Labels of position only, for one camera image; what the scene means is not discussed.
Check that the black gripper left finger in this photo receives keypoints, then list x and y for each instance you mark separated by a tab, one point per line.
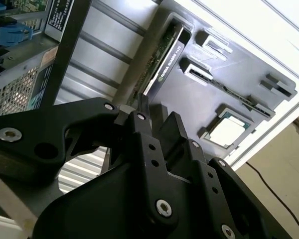
40	134

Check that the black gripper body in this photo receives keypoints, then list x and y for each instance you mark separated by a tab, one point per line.
102	209

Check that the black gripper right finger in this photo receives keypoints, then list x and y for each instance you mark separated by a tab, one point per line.
201	174

